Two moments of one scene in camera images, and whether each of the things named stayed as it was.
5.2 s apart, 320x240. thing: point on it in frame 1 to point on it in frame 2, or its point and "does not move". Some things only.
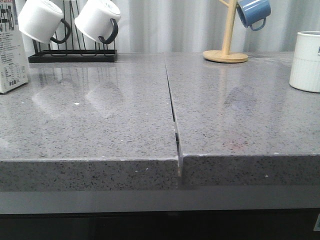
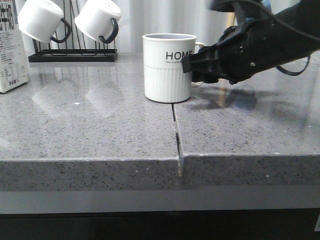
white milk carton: x=13 y=67 does not move
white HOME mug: x=305 y=67 to x=165 y=81
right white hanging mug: x=97 y=19 does not move
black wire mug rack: x=77 y=52 does not move
